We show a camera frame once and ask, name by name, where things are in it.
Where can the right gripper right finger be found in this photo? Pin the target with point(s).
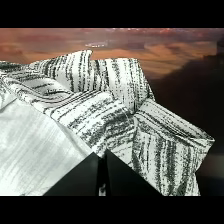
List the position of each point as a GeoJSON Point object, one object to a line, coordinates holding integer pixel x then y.
{"type": "Point", "coordinates": [125, 180]}

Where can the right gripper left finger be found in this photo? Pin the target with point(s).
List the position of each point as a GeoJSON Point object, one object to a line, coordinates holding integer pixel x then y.
{"type": "Point", "coordinates": [81, 180]}

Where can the white black streaked shirt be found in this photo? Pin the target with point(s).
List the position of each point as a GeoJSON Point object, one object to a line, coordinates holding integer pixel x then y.
{"type": "Point", "coordinates": [100, 110]}

